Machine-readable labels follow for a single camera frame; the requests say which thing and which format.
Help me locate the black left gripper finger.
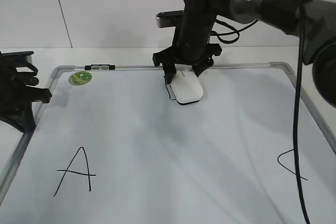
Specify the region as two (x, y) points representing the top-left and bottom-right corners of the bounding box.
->
(1, 103), (36, 133)
(25, 86), (51, 103)

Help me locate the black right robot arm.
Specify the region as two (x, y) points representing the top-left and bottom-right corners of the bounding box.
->
(152, 0), (335, 105)

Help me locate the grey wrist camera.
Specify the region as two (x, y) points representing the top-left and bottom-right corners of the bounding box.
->
(156, 10), (184, 28)

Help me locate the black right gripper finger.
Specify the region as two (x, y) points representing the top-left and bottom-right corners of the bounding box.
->
(162, 63), (176, 84)
(193, 57), (214, 77)

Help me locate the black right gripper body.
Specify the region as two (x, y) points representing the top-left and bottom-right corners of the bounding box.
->
(153, 11), (222, 67)

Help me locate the white board with grey frame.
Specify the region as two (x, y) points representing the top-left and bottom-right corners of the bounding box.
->
(0, 62), (336, 224)

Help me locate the round green magnet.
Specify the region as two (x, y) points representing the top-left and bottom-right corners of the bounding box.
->
(68, 71), (92, 86)

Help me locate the white board eraser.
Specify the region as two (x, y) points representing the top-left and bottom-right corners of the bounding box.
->
(169, 69), (204, 105)

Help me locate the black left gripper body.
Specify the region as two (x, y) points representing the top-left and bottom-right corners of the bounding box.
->
(1, 51), (39, 115)

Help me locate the black cable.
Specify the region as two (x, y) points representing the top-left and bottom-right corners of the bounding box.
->
(291, 0), (312, 224)

